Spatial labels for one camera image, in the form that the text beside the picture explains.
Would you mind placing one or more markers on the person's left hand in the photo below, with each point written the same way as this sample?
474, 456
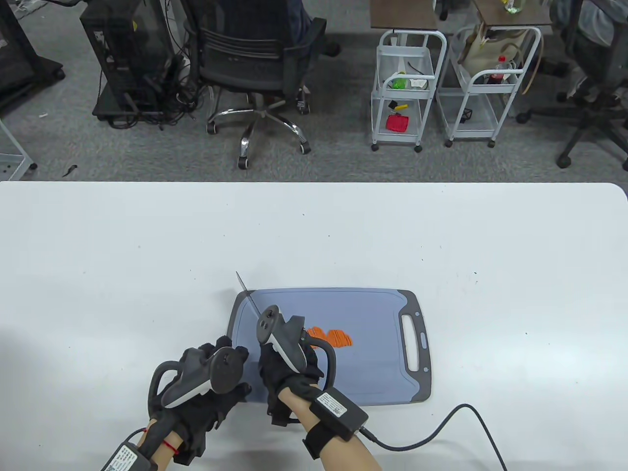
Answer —
206, 414

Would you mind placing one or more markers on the person's right hand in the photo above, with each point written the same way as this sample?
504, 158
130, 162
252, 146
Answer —
289, 380

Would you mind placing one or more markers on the person's left thumb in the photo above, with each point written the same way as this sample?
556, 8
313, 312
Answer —
242, 391

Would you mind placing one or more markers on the person's right fingers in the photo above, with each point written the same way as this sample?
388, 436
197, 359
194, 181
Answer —
271, 368

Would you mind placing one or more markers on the thin steel kitchen knife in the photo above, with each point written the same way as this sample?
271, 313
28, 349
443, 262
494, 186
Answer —
251, 299

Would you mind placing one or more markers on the person's left forearm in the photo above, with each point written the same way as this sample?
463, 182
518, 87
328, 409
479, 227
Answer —
159, 454

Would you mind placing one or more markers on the person's right forearm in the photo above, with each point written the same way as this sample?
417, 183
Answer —
343, 454

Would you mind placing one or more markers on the grey black left hand controller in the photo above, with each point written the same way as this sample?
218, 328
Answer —
216, 375

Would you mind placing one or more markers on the grey black hand controller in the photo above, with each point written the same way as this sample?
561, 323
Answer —
284, 338
216, 375

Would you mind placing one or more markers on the grey black right hand controller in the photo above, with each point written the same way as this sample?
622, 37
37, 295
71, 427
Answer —
284, 338

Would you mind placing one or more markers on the orange carrot slices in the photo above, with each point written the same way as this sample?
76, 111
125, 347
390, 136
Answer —
336, 337

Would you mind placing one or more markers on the blue grey cutting board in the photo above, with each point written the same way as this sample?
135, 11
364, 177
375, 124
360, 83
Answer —
373, 343

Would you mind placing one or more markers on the red mesh pad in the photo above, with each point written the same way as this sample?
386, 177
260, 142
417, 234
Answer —
398, 122

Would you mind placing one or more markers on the small black floor scrap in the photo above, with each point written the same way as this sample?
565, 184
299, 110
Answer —
70, 170

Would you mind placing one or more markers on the green crumpled object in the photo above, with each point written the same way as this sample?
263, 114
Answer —
400, 82

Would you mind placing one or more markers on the black mesh office chair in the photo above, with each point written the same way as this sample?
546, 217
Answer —
255, 54

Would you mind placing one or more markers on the white small box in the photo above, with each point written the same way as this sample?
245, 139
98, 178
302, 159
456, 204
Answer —
418, 84

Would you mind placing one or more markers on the white metal rack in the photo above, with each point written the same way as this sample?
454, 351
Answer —
12, 159

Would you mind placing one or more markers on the black computer tower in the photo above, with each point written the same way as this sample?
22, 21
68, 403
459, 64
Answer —
125, 44

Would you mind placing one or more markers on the red capped soda bottle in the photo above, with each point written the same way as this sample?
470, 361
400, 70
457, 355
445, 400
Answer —
500, 68

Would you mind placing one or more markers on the brown wooden desk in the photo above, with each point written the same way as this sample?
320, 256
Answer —
405, 12
530, 14

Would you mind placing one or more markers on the beige cloth bag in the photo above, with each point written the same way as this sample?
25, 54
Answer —
483, 51

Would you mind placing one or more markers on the black rolling equipment stand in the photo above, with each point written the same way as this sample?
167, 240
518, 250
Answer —
22, 59

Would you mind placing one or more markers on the black swivel office chair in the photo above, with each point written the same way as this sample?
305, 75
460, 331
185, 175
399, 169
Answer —
596, 93

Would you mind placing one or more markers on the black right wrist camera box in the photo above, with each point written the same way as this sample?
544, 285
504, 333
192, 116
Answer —
338, 409

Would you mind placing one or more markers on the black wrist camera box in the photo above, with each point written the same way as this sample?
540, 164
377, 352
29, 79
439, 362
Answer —
125, 457
338, 409

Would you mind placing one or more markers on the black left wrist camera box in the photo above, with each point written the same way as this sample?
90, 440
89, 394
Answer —
125, 457

